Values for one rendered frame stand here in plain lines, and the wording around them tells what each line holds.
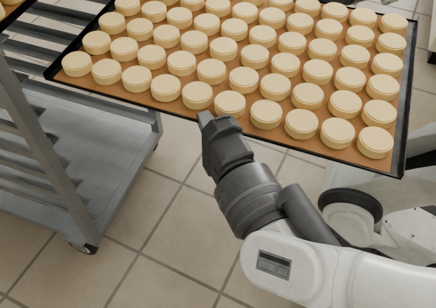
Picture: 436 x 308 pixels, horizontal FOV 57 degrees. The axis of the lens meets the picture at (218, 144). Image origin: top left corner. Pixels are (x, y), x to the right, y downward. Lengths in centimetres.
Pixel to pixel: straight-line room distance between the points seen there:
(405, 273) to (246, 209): 19
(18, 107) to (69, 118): 79
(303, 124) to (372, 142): 10
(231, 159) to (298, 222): 12
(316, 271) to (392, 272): 7
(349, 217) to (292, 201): 44
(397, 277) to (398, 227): 62
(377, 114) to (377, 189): 28
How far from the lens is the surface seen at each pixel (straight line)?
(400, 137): 68
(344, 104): 67
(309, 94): 67
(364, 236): 99
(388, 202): 95
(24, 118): 84
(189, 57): 72
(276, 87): 67
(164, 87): 67
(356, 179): 92
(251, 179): 52
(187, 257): 138
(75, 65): 74
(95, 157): 145
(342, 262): 45
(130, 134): 148
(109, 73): 71
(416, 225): 110
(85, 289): 140
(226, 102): 64
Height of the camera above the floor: 127
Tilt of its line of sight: 52 degrees down
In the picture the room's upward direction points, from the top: straight up
